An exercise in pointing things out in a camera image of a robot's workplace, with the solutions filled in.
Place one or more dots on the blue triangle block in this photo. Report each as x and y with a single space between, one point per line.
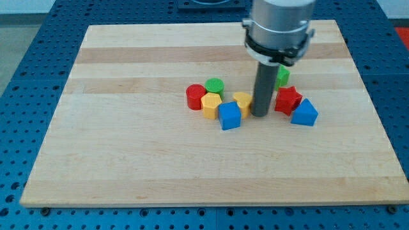
305 114

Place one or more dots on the green cylinder block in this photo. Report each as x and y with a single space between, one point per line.
215 85

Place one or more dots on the green star block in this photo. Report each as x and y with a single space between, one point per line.
282 77

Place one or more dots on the red cylinder block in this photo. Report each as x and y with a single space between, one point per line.
194 93

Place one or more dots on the yellow heart block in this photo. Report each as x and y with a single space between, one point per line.
243 101

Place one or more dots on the blue cube block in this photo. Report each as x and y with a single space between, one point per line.
229 115

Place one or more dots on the yellow hexagon block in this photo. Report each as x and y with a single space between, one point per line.
210 103

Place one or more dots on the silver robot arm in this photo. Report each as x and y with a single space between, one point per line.
277 31

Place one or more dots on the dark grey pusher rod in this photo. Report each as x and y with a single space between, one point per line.
263 89

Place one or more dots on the wooden board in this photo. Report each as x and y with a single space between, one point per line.
123 136

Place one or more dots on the red star block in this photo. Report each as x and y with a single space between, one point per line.
287 100

